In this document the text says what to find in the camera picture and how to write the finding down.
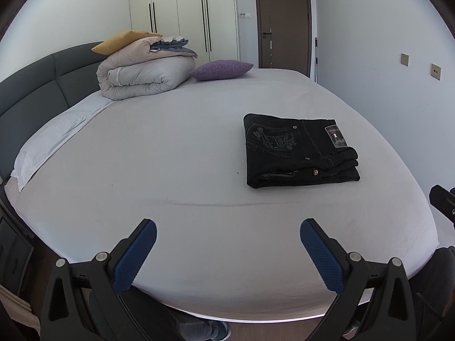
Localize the grey folded blanket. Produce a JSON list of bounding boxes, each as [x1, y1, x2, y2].
[[149, 36, 198, 58]]

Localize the purple pillow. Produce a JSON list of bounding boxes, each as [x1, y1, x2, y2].
[[188, 60, 254, 81]]

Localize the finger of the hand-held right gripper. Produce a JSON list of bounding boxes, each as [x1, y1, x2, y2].
[[428, 184, 455, 226]]

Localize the black denim pants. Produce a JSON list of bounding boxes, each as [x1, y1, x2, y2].
[[243, 113, 361, 189]]

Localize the person's grey shoe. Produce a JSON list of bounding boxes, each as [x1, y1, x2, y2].
[[208, 321, 231, 341]]

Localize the grey padded headboard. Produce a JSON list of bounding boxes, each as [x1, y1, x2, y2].
[[0, 41, 107, 185]]

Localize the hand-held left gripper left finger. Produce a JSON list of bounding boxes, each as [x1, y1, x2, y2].
[[40, 218, 158, 341]]

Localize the person's leg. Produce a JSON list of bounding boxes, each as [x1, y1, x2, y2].
[[409, 247, 455, 341], [165, 309, 217, 341]]

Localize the cream wardrobe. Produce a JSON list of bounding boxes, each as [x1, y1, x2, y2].
[[129, 0, 240, 65]]

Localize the brown door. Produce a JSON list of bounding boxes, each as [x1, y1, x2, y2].
[[253, 0, 313, 77]]

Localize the beige folded duvet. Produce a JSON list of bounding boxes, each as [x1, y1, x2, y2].
[[96, 36, 198, 101]]

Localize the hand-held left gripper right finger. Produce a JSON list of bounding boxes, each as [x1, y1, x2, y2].
[[299, 218, 417, 341]]

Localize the yellow pillow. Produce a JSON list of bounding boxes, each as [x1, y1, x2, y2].
[[91, 30, 163, 56]]

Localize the bed with white sheet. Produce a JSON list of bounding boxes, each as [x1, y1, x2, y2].
[[3, 67, 439, 322]]

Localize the dark nightstand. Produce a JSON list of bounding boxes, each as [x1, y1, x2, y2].
[[0, 217, 36, 295]]

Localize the white pillow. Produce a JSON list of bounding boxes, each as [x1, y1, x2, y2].
[[10, 99, 116, 192]]

